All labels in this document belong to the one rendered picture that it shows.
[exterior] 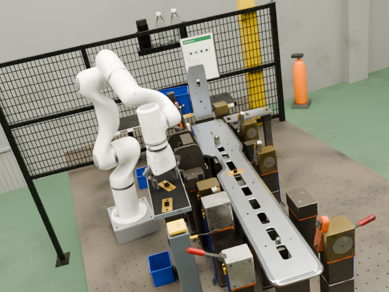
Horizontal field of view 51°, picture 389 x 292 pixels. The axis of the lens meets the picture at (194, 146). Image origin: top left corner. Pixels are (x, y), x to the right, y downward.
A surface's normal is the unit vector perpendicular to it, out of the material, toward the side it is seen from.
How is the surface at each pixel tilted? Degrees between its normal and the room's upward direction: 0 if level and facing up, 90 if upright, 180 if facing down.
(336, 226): 0
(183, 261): 90
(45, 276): 0
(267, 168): 90
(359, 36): 90
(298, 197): 0
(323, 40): 90
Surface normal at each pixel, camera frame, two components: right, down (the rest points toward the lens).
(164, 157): 0.60, 0.24
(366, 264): -0.18, -0.88
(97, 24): 0.34, 0.36
